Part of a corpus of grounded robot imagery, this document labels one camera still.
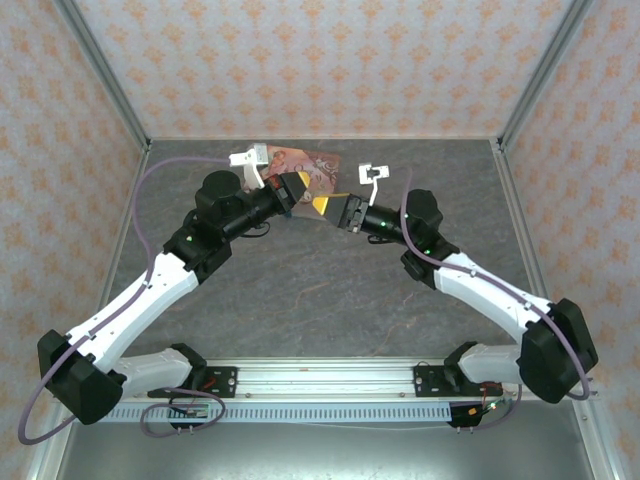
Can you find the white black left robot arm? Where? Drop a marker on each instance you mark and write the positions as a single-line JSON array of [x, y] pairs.
[[125, 310]]

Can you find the left circuit board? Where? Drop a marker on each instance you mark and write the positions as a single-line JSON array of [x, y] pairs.
[[195, 412]]

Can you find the right circuit board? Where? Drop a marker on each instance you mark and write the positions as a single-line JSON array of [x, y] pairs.
[[487, 407]]

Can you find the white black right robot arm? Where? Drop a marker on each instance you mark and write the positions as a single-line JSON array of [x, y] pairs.
[[480, 290]]

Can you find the aluminium frame post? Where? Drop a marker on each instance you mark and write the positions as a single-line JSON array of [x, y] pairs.
[[102, 65], [546, 65]]

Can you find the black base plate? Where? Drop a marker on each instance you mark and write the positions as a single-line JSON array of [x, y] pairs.
[[225, 382], [425, 382]]

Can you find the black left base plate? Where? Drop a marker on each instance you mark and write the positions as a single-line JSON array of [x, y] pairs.
[[225, 382]]

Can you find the aluminium table side rail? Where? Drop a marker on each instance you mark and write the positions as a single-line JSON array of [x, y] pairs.
[[520, 215], [123, 225]]

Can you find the grey metal sheet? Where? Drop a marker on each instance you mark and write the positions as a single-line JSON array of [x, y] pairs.
[[325, 455]]

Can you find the circuit board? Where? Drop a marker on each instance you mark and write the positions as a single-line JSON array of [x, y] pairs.
[[487, 407], [195, 412]]

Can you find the pink illustrated tin box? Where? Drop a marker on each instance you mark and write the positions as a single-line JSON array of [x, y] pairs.
[[320, 170]]

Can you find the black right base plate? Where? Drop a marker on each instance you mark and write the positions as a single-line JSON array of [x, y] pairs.
[[425, 382]]

